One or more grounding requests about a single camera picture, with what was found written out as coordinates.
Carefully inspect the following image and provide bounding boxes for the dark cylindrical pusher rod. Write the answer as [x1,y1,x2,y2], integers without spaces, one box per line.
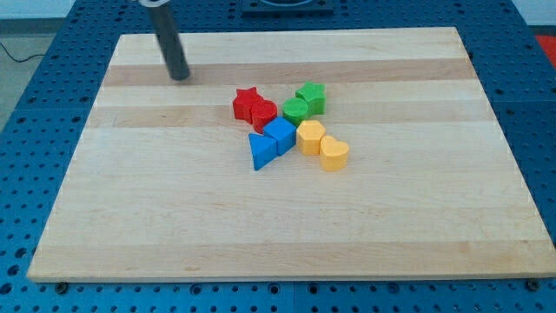
[146,0,190,81]

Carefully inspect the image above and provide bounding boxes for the red star block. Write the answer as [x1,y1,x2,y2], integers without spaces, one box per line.
[232,87,263,124]

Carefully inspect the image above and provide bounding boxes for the green star block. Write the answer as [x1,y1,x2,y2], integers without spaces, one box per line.
[295,81,327,115]

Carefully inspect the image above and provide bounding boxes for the red cylinder block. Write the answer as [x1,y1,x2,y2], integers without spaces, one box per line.
[251,100,277,134]

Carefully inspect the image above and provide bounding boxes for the green cylinder block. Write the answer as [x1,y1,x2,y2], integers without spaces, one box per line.
[282,97,309,127]

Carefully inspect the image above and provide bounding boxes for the blue triangle block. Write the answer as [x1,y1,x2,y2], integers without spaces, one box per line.
[248,133,277,170]

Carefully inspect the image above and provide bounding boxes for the blue cube block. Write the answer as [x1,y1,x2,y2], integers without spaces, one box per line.
[263,117,296,156]

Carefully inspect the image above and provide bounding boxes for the yellow hexagon block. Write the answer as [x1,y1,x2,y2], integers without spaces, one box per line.
[296,120,326,156]

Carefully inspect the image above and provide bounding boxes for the yellow heart block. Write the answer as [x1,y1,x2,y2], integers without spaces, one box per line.
[320,136,349,171]

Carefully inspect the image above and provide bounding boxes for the light wooden board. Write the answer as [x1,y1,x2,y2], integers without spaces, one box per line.
[28,27,555,283]

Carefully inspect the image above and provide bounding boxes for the red object at right edge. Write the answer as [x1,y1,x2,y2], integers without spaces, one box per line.
[535,35,556,67]

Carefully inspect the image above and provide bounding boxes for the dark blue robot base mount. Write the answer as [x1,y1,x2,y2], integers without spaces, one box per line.
[239,0,334,17]

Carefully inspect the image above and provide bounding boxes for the black cable on floor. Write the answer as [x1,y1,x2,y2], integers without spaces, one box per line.
[0,42,47,63]

